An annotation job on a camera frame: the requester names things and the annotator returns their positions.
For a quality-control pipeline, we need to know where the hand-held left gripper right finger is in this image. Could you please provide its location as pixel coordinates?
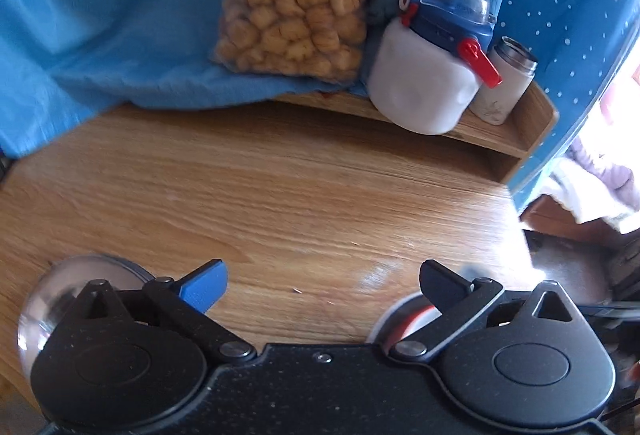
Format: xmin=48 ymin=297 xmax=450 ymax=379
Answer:
xmin=390 ymin=259 xmax=577 ymax=361

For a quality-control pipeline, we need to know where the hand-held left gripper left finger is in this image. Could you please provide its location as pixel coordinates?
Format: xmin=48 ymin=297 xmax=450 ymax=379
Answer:
xmin=75 ymin=259 xmax=258 ymax=362

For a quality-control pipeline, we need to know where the white bowl with red rim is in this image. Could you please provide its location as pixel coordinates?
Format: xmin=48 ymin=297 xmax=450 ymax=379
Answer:
xmin=367 ymin=292 xmax=451 ymax=351

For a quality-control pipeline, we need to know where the wooden desk shelf riser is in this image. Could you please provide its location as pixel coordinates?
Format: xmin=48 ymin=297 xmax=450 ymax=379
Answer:
xmin=272 ymin=78 xmax=560 ymax=183

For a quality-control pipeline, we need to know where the white cloth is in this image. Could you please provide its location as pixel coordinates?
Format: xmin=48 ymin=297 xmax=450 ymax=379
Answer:
xmin=540 ymin=160 xmax=640 ymax=236

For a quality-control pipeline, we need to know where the white jug with blue lid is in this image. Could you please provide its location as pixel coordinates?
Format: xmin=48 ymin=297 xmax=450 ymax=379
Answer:
xmin=367 ymin=0 xmax=503 ymax=136

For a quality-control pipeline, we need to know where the pale purple garment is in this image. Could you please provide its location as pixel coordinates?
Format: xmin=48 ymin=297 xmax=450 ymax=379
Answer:
xmin=567 ymin=135 xmax=640 ymax=211

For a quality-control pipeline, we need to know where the white insulated cup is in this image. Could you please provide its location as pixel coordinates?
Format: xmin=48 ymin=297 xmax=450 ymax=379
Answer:
xmin=470 ymin=36 xmax=540 ymax=125

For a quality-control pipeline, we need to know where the light blue striped cloth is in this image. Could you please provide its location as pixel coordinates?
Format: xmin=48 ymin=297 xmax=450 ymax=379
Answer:
xmin=0 ymin=0 xmax=526 ymax=161

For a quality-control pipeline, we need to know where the clear bag of biscuits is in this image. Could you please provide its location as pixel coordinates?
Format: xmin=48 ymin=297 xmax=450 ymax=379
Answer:
xmin=210 ymin=0 xmax=388 ymax=83

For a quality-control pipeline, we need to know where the blue dotted cloth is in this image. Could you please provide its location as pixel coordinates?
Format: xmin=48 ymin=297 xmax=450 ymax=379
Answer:
xmin=492 ymin=0 xmax=640 ymax=211

